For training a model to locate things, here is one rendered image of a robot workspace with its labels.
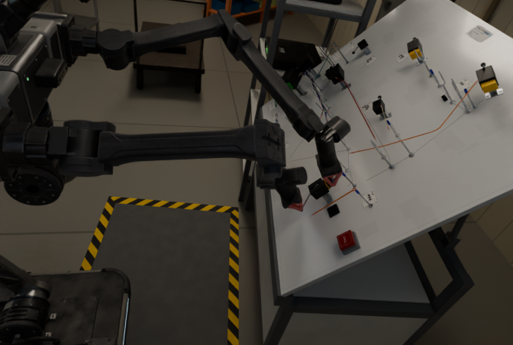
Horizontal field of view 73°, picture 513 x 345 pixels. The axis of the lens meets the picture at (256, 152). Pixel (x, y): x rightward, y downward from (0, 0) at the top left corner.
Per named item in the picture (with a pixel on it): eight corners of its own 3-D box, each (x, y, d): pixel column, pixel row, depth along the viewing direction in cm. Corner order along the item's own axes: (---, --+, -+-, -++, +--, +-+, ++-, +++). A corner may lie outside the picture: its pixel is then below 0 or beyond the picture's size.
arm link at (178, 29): (227, 23, 125) (232, 1, 116) (243, 53, 122) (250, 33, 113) (99, 53, 109) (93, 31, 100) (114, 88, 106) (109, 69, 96)
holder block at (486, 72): (497, 73, 110) (488, 53, 106) (504, 97, 103) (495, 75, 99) (480, 79, 113) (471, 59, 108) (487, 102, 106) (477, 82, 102)
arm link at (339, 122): (296, 130, 114) (305, 119, 107) (318, 112, 119) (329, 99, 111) (321, 157, 113) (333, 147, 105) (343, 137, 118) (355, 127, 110)
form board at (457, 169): (263, 108, 207) (262, 106, 206) (427, -12, 168) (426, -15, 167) (284, 297, 115) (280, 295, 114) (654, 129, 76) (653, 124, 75)
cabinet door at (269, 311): (261, 343, 146) (281, 295, 122) (256, 237, 189) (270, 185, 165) (267, 344, 147) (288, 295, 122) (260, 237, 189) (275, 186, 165)
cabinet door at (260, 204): (257, 236, 189) (271, 185, 165) (253, 169, 232) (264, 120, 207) (260, 237, 189) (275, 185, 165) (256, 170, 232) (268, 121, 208)
